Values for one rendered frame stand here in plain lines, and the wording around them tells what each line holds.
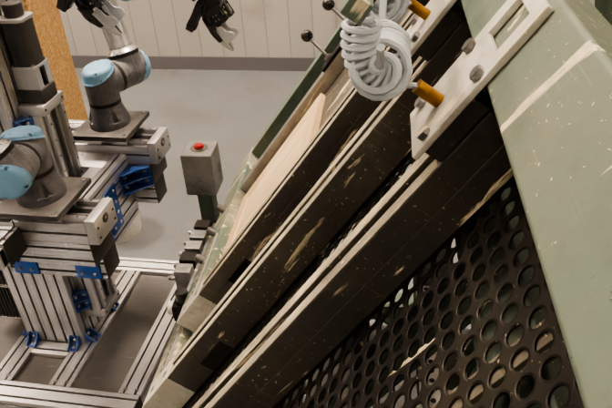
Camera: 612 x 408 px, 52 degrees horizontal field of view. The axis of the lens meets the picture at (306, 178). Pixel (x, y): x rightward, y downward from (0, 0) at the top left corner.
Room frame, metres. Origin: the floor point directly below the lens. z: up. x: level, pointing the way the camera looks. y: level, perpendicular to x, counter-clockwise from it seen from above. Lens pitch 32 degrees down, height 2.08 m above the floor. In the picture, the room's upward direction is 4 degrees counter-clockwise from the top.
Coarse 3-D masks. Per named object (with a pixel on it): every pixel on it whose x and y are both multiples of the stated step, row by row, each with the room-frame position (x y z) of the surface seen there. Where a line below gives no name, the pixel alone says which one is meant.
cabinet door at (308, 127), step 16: (320, 96) 1.74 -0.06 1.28; (320, 112) 1.64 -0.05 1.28; (304, 128) 1.64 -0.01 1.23; (288, 144) 1.72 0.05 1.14; (304, 144) 1.49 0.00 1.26; (272, 160) 1.76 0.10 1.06; (288, 160) 1.56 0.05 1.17; (272, 176) 1.61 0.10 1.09; (256, 192) 1.68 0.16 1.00; (240, 208) 1.72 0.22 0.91; (256, 208) 1.52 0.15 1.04; (240, 224) 1.57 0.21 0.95
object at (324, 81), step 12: (336, 60) 1.80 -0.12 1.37; (324, 72) 1.81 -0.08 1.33; (336, 72) 1.80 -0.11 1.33; (324, 84) 1.80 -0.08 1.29; (312, 96) 1.81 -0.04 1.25; (300, 108) 1.82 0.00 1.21; (288, 120) 1.85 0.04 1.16; (300, 120) 1.82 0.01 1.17; (288, 132) 1.82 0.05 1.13; (276, 144) 1.83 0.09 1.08; (264, 156) 1.84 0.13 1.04; (252, 168) 1.88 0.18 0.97; (252, 180) 1.85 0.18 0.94
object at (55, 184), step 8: (40, 176) 1.64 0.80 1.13; (48, 176) 1.66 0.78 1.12; (56, 176) 1.69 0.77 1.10; (32, 184) 1.63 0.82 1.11; (40, 184) 1.64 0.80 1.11; (48, 184) 1.65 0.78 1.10; (56, 184) 1.67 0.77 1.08; (64, 184) 1.70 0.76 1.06; (32, 192) 1.62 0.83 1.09; (40, 192) 1.63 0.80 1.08; (48, 192) 1.64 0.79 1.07; (56, 192) 1.65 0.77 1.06; (64, 192) 1.68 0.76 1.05; (16, 200) 1.64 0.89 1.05; (24, 200) 1.62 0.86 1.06; (32, 200) 1.61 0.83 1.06; (40, 200) 1.61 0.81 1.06; (48, 200) 1.62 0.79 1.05; (56, 200) 1.64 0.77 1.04; (32, 208) 1.61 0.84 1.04
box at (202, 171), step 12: (192, 144) 2.16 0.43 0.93; (216, 144) 2.15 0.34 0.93; (180, 156) 2.07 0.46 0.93; (192, 156) 2.07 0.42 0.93; (204, 156) 2.06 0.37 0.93; (216, 156) 2.12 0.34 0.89; (192, 168) 2.07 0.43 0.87; (204, 168) 2.06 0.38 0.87; (216, 168) 2.10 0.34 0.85; (192, 180) 2.07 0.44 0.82; (204, 180) 2.06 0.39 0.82; (216, 180) 2.08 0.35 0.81; (192, 192) 2.07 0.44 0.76; (204, 192) 2.06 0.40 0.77; (216, 192) 2.06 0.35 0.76
